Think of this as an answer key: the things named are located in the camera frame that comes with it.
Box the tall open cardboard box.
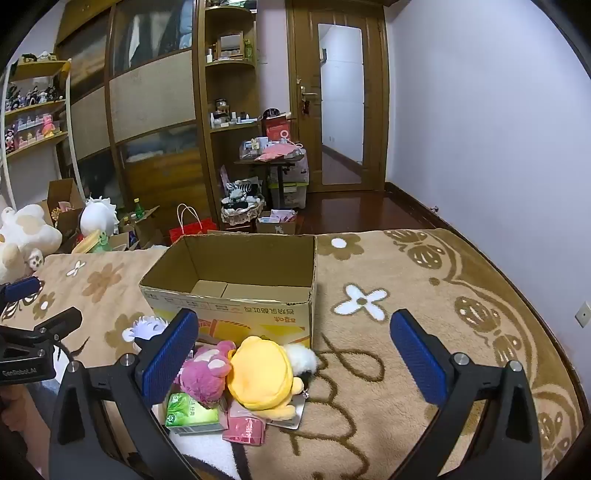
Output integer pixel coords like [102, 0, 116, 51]
[41, 178, 86, 241]

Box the row of small figurines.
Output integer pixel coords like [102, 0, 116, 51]
[4, 83, 65, 153]

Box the red box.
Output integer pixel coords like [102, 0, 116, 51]
[262, 115, 293, 141]

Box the red paper bag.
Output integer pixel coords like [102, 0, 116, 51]
[168, 203, 219, 245]

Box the small flat cardboard box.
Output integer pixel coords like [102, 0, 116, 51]
[255, 210, 298, 235]

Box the pink plush bear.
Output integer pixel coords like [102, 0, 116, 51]
[174, 340, 236, 409]

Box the person's left hand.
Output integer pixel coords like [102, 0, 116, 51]
[0, 385, 31, 432]

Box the wooden wardrobe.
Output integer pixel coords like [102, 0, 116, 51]
[55, 0, 220, 232]

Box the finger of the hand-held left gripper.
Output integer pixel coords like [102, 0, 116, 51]
[0, 306, 84, 344]
[0, 276, 42, 308]

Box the small white-haired plush doll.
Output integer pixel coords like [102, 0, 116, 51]
[122, 316, 171, 352]

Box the low open cardboard box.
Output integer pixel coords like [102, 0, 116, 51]
[117, 205, 162, 250]

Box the green tissue pack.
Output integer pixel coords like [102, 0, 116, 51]
[165, 392, 221, 437]

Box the clear plastic storage box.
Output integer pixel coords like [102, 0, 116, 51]
[270, 157, 309, 209]

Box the black white striped plush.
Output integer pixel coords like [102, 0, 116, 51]
[226, 178, 262, 204]

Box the wooden door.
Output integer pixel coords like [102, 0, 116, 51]
[286, 0, 389, 193]

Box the yellow plush toy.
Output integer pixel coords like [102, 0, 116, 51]
[226, 335, 305, 422]

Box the large white cow plush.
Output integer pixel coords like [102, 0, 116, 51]
[0, 203, 63, 284]

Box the white black plush toy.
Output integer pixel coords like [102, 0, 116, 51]
[284, 344, 319, 398]

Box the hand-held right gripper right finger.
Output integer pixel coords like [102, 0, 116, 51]
[389, 309, 542, 480]

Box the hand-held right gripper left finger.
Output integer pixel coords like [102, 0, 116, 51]
[48, 308, 199, 480]

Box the small side table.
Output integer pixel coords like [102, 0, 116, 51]
[235, 154, 305, 208]

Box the pink cloth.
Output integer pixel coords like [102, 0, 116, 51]
[254, 143, 305, 162]
[222, 401, 269, 446]

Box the large white-haired plush doll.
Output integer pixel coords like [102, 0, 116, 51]
[79, 196, 120, 237]

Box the wooden corner shelf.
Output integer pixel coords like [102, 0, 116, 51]
[198, 0, 264, 227]

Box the wooden display shelf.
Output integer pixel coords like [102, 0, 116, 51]
[0, 58, 75, 208]

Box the lace trimmed basket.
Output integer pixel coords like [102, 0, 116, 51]
[220, 196, 267, 227]

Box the metal door handle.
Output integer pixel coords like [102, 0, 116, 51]
[300, 85, 319, 116]

